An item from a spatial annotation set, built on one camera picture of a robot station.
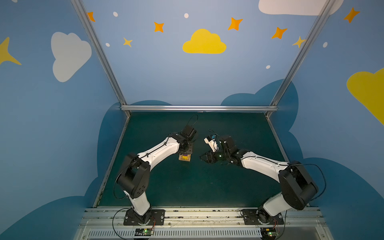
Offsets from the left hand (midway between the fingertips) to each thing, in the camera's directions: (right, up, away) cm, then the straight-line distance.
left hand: (189, 149), depth 90 cm
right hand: (+9, -2, -4) cm, 10 cm away
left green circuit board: (-21, -37, -19) cm, 47 cm away
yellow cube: (-3, -5, +1) cm, 6 cm away
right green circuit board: (+39, -38, -18) cm, 58 cm away
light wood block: (-5, -6, +3) cm, 9 cm away
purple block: (-3, -4, +3) cm, 5 cm away
